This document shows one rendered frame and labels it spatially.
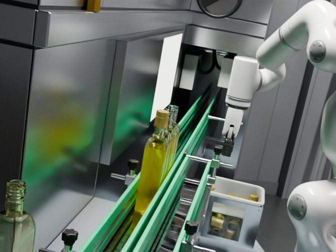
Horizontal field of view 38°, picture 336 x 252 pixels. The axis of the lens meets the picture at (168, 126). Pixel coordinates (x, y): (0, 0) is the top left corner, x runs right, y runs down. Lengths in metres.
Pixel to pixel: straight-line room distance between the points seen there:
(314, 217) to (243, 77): 0.55
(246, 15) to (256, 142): 2.30
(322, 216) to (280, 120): 3.31
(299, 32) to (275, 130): 3.20
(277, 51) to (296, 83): 3.07
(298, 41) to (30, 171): 0.83
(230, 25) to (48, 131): 1.55
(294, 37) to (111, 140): 0.58
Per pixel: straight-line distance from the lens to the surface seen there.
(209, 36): 2.40
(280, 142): 4.63
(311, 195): 1.28
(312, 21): 1.36
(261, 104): 4.45
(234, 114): 1.63
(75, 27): 0.94
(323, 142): 1.32
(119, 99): 1.31
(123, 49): 1.29
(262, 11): 2.39
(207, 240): 1.95
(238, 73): 1.62
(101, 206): 1.36
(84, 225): 1.25
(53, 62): 0.93
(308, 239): 1.36
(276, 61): 1.50
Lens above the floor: 1.62
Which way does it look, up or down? 15 degrees down
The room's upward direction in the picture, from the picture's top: 10 degrees clockwise
